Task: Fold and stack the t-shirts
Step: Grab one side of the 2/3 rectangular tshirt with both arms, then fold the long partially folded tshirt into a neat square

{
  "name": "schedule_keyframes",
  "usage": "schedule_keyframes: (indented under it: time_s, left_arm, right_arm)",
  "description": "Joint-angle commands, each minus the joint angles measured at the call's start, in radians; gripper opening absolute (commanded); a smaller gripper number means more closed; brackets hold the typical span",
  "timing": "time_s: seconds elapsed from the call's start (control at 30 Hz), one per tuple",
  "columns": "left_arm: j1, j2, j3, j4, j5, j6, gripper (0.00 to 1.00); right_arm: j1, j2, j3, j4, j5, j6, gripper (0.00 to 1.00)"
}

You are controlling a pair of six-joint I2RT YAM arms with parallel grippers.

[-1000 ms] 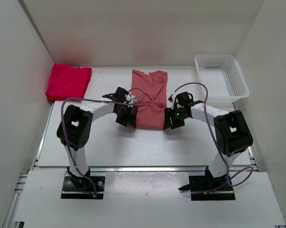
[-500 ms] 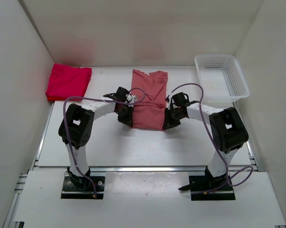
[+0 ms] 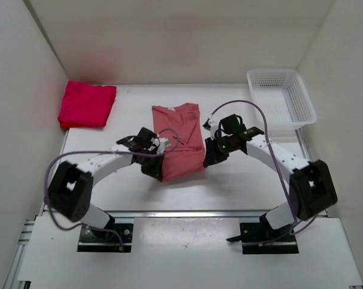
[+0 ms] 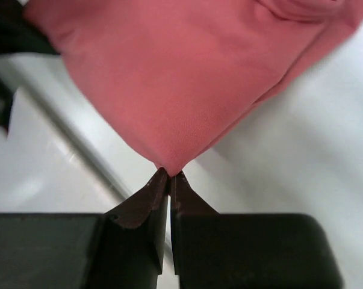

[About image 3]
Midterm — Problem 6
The red t shirt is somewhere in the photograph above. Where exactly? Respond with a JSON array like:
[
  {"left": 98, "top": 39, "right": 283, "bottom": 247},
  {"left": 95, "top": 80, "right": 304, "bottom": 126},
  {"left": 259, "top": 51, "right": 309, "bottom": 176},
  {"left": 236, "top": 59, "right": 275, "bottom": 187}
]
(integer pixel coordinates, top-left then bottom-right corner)
[{"left": 59, "top": 121, "right": 106, "bottom": 129}]

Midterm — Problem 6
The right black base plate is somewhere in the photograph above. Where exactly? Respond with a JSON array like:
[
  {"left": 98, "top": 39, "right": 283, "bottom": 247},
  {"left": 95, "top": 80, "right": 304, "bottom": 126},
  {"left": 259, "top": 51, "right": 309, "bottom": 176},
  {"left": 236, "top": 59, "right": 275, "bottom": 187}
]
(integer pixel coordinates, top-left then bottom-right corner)
[{"left": 226, "top": 223, "right": 299, "bottom": 255}]

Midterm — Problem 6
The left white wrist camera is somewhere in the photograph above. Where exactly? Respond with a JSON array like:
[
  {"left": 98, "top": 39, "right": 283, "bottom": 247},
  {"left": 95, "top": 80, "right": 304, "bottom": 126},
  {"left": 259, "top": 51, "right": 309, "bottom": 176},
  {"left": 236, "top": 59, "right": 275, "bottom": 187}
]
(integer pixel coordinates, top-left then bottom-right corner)
[{"left": 153, "top": 137, "right": 172, "bottom": 154}]

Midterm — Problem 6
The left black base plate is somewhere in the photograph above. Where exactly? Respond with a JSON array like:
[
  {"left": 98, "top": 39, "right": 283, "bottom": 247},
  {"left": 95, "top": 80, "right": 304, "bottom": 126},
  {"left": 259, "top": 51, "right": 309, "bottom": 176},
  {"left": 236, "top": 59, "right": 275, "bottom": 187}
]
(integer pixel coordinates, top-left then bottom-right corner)
[{"left": 77, "top": 220, "right": 134, "bottom": 253}]

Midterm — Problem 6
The white plastic basket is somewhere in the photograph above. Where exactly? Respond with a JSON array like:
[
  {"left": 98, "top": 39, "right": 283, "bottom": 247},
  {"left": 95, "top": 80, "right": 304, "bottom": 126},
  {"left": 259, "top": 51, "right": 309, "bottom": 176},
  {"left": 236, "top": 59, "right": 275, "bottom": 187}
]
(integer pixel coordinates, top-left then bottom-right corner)
[{"left": 247, "top": 69, "right": 317, "bottom": 131}]

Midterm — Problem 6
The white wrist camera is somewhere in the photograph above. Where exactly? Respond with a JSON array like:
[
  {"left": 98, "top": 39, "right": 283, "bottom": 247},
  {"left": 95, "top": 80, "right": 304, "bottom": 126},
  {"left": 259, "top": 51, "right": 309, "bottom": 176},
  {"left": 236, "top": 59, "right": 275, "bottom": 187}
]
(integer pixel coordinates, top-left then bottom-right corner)
[
  {"left": 203, "top": 118, "right": 221, "bottom": 140},
  {"left": 153, "top": 137, "right": 172, "bottom": 154}
]

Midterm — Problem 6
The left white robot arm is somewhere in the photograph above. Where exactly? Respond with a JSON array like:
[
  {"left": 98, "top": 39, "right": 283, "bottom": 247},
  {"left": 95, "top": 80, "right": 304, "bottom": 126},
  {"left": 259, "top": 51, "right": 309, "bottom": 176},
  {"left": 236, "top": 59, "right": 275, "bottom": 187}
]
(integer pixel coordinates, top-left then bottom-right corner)
[{"left": 45, "top": 128, "right": 172, "bottom": 242}]

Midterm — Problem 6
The magenta t shirt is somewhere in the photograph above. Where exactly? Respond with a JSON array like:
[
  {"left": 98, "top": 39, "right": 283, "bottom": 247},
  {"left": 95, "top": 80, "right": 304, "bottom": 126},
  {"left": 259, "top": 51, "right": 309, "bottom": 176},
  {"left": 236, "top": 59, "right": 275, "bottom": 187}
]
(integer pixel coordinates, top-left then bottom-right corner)
[{"left": 57, "top": 80, "right": 117, "bottom": 124}]

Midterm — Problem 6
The light pink t shirt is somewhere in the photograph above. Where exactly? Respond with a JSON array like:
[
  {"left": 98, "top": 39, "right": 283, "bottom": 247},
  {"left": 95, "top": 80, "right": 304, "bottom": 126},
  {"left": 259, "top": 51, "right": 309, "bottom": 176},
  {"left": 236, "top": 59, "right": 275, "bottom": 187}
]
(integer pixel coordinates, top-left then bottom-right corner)
[{"left": 152, "top": 103, "right": 205, "bottom": 181}]

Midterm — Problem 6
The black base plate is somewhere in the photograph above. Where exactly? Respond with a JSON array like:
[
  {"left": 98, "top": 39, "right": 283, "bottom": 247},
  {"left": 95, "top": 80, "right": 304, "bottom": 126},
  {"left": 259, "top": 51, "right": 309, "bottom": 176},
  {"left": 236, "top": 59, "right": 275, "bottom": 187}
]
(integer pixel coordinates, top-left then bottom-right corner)
[
  {"left": 226, "top": 223, "right": 299, "bottom": 255},
  {"left": 77, "top": 220, "right": 134, "bottom": 253}
]

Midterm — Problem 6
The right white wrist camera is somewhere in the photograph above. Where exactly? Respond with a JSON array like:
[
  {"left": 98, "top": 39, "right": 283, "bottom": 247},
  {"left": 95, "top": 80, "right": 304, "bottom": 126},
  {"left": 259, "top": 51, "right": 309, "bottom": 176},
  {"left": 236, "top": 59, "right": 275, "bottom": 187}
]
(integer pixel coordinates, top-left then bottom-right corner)
[{"left": 203, "top": 118, "right": 221, "bottom": 140}]

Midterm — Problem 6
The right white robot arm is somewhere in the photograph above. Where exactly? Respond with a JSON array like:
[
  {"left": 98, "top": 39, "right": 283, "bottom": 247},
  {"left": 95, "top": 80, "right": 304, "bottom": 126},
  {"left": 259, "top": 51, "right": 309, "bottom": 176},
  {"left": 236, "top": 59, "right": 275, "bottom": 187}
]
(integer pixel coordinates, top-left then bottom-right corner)
[{"left": 203, "top": 114, "right": 338, "bottom": 241}]

